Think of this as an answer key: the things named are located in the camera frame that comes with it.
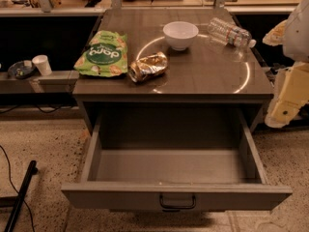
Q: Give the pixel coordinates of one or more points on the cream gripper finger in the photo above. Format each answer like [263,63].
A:
[291,92]
[275,36]

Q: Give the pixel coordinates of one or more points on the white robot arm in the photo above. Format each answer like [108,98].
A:
[296,38]

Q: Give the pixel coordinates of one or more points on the open grey top drawer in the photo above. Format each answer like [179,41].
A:
[137,154]

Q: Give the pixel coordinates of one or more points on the clear plastic water bottle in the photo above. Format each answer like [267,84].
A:
[230,33]

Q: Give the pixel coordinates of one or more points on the white bowl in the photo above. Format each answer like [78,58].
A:
[180,34]

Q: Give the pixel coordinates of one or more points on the grey cabinet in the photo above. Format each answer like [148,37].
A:
[205,72]

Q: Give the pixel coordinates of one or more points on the green chip bag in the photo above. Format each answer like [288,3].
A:
[105,57]

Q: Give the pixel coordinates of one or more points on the white paper cup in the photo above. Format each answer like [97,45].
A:
[42,64]

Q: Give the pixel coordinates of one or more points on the dark round ashtray dish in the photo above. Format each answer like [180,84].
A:
[22,69]

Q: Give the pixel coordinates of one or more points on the black pole on floor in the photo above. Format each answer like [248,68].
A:
[16,201]

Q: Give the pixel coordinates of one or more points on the black drawer handle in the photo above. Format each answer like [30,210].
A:
[174,203]

